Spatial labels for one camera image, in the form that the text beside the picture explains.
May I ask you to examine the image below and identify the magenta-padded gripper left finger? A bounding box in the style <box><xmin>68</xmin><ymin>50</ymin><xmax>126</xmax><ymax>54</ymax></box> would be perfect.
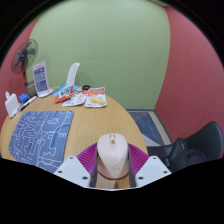
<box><xmin>53</xmin><ymin>143</ymin><xmax>100</xmax><ymax>188</ymax></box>

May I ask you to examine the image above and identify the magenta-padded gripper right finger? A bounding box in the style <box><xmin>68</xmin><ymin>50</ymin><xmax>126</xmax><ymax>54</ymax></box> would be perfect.
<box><xmin>127</xmin><ymin>143</ymin><xmax>173</xmax><ymax>188</ymax></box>

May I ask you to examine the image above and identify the beige computer mouse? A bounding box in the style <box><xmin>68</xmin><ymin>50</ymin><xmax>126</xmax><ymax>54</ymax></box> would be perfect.
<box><xmin>96</xmin><ymin>133</ymin><xmax>130</xmax><ymax>181</ymax></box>

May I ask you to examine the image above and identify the blue line-print mouse pad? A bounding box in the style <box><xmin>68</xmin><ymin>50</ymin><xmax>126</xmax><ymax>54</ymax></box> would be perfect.
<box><xmin>8</xmin><ymin>110</ymin><xmax>75</xmax><ymax>174</ymax></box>

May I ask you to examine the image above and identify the black bag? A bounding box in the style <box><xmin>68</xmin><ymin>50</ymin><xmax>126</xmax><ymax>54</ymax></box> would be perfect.
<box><xmin>162</xmin><ymin>138</ymin><xmax>205</xmax><ymax>173</ymax></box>

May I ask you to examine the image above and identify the black office chair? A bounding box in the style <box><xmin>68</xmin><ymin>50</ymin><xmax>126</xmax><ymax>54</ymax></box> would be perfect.
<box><xmin>146</xmin><ymin>121</ymin><xmax>224</xmax><ymax>173</ymax></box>

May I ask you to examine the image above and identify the orange and white snack packet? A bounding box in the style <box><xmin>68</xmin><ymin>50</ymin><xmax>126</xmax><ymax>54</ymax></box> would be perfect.
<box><xmin>84</xmin><ymin>86</ymin><xmax>108</xmax><ymax>109</ymax></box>

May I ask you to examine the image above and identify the red snack packet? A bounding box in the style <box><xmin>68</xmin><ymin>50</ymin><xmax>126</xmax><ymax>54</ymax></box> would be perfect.
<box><xmin>54</xmin><ymin>85</ymin><xmax>75</xmax><ymax>104</ymax></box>

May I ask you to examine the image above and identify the black whiteboard marker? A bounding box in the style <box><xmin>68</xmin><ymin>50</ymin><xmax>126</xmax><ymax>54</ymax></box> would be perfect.
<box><xmin>19</xmin><ymin>95</ymin><xmax>38</xmax><ymax>112</ymax></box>
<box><xmin>9</xmin><ymin>109</ymin><xmax>22</xmax><ymax>119</ymax></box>

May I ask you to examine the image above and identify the blue snack packet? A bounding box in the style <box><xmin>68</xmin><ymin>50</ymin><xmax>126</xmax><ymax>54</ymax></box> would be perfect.
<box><xmin>51</xmin><ymin>84</ymin><xmax>82</xmax><ymax>97</ymax></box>

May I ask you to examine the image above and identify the blue whiteboard eraser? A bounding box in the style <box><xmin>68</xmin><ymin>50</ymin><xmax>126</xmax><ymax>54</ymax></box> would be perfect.
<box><xmin>18</xmin><ymin>93</ymin><xmax>30</xmax><ymax>104</ymax></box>

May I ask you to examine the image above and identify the white tissue box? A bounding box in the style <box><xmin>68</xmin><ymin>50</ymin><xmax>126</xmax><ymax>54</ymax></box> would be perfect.
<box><xmin>4</xmin><ymin>91</ymin><xmax>20</xmax><ymax>118</ymax></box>

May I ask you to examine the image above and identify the dark mesh cup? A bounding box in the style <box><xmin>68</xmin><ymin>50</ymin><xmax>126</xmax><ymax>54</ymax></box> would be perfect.
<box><xmin>25</xmin><ymin>80</ymin><xmax>37</xmax><ymax>98</ymax></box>

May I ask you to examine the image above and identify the white plastic chair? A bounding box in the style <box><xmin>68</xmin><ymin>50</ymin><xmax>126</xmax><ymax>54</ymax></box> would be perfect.
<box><xmin>65</xmin><ymin>62</ymin><xmax>81</xmax><ymax>87</ymax></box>

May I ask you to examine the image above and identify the clear acrylic sign stand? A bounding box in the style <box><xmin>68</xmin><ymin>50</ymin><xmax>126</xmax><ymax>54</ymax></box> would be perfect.
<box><xmin>32</xmin><ymin>60</ymin><xmax>54</xmax><ymax>98</ymax></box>

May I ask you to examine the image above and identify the black standing fan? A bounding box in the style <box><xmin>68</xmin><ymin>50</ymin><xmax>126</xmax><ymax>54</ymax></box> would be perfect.
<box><xmin>10</xmin><ymin>38</ymin><xmax>39</xmax><ymax>89</ymax></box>

